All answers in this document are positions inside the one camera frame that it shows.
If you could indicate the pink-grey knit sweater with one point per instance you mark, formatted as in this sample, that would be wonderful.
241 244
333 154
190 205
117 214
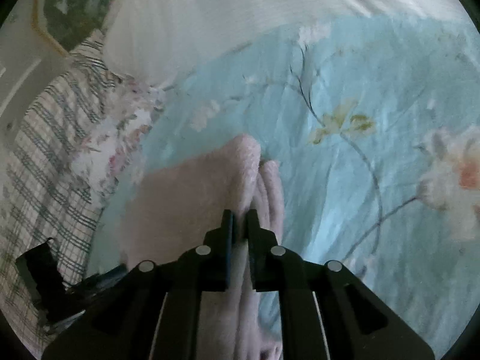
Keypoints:
187 195

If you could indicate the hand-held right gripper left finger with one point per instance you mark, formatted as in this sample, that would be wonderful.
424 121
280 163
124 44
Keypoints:
227 255

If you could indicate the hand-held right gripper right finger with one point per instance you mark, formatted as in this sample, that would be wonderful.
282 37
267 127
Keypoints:
253 255

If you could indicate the green plaid blanket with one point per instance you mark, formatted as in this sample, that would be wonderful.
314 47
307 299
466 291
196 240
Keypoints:
45 157

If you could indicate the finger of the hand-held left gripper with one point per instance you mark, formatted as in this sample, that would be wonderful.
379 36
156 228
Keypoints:
41 277
101 279

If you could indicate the white striped pillow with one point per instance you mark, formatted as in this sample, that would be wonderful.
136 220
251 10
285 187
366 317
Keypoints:
225 7

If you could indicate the light blue floral bedsheet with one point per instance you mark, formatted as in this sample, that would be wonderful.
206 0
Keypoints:
337 82

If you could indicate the white floral cloth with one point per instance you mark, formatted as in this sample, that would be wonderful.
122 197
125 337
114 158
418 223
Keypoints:
112 138

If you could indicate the green framed wall painting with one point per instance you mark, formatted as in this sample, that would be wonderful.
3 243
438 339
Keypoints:
75 7

